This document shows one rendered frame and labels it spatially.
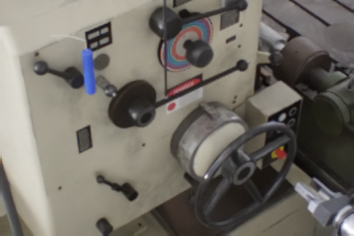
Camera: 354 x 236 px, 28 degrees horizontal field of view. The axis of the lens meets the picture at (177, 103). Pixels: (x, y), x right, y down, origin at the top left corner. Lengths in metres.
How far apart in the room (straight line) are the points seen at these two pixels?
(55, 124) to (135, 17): 0.34
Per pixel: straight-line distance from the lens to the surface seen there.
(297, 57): 2.51
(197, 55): 1.83
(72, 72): 1.70
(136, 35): 1.78
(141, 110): 1.84
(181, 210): 2.85
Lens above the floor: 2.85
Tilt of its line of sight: 43 degrees down
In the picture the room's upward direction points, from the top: straight up
